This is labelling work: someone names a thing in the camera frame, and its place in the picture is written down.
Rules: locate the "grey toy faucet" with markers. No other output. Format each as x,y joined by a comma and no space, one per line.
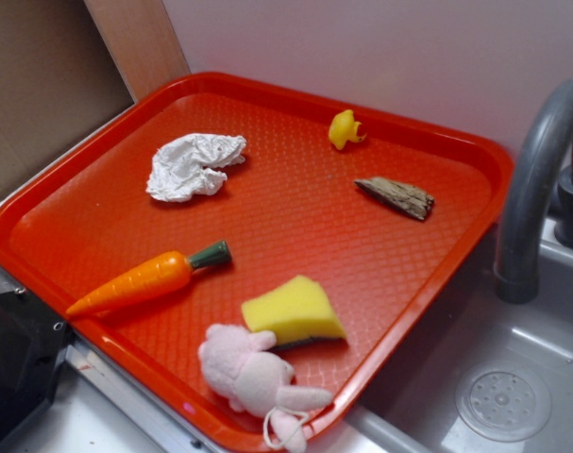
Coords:
544,168

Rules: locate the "pink plush bunny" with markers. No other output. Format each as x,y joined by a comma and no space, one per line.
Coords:
238,365

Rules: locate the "yellow rubber duck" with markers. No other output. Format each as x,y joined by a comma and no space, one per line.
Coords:
345,129

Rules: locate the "brown wood chip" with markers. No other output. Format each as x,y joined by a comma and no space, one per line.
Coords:
403,197

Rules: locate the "crumpled white paper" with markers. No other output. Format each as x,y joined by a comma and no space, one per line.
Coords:
192,165

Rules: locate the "red plastic tray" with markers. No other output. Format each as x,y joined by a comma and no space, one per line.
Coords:
290,209

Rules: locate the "yellow sponge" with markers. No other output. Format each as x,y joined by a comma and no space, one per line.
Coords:
297,312

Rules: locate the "grey toy sink basin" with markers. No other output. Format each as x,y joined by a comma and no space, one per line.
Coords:
476,374

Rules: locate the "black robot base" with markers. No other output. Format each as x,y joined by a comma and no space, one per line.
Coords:
33,342

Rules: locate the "brown cardboard panel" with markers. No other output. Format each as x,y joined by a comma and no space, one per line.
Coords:
58,84

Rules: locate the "orange toy carrot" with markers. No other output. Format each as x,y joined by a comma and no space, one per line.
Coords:
161,275

